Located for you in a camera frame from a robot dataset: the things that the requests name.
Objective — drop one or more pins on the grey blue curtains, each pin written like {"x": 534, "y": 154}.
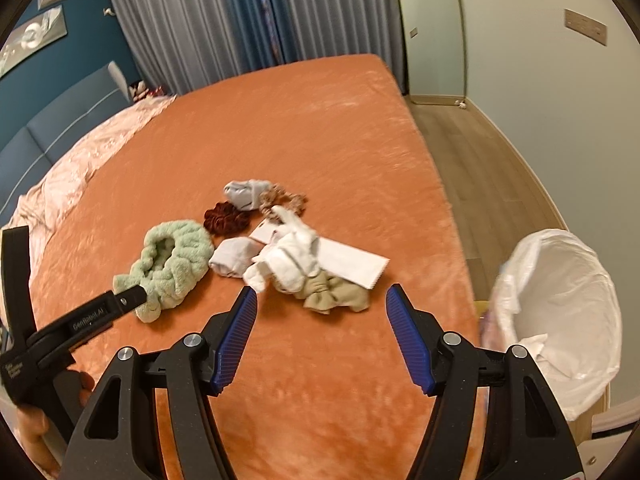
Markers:
{"x": 185, "y": 45}

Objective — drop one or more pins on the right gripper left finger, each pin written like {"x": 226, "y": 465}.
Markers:
{"x": 118, "y": 434}

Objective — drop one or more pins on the wall switch plate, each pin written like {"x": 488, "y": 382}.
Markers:
{"x": 586, "y": 26}

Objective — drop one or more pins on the standing mirror gold frame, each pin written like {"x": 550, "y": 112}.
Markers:
{"x": 436, "y": 52}

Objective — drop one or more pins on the blue upholstered headboard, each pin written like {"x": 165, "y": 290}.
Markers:
{"x": 49, "y": 135}

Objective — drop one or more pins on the person left hand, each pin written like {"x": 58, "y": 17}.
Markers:
{"x": 32, "y": 426}

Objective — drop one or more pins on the dark red velvet scrunchie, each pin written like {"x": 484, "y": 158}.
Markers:
{"x": 226, "y": 220}

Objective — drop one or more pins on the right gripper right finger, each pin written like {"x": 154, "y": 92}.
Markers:
{"x": 526, "y": 434}

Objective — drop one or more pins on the white paper envelope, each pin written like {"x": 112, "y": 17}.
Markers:
{"x": 352, "y": 264}

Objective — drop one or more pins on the grey sock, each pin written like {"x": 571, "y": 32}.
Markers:
{"x": 234, "y": 255}
{"x": 245, "y": 195}

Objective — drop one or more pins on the white lined trash bin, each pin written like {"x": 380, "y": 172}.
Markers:
{"x": 554, "y": 298}

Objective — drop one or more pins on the green fluffy headband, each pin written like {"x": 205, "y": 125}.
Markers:
{"x": 173, "y": 259}

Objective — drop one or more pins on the beige knotted cloth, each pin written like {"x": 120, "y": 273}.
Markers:
{"x": 324, "y": 292}

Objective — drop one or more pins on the silver wall art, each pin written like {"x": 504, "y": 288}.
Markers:
{"x": 31, "y": 37}

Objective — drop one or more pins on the pink patterned scrunchie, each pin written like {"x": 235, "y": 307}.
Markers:
{"x": 277, "y": 196}

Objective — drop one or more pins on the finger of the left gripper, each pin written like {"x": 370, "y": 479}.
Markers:
{"x": 125, "y": 299}

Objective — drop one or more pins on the pink quilted bedspread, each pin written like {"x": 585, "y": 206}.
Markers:
{"x": 44, "y": 206}

